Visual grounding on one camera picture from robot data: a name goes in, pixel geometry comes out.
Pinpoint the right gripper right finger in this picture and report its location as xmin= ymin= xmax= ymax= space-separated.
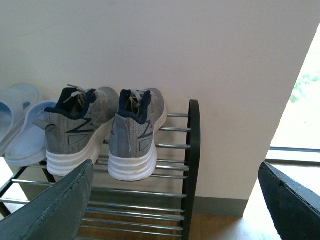
xmin=258 ymin=161 xmax=320 ymax=240

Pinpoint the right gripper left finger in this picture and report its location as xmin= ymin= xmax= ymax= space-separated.
xmin=0 ymin=159 xmax=94 ymax=240

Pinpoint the light blue slide sandal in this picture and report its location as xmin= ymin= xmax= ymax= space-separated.
xmin=4 ymin=99 xmax=58 ymax=167
xmin=0 ymin=83 xmax=43 ymax=156

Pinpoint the grey knit sneaker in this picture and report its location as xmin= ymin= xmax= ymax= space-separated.
xmin=108 ymin=88 xmax=167 ymax=182
xmin=33 ymin=85 xmax=119 ymax=177

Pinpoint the black metal shoe rack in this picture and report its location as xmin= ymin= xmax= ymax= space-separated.
xmin=0 ymin=100 xmax=201 ymax=240

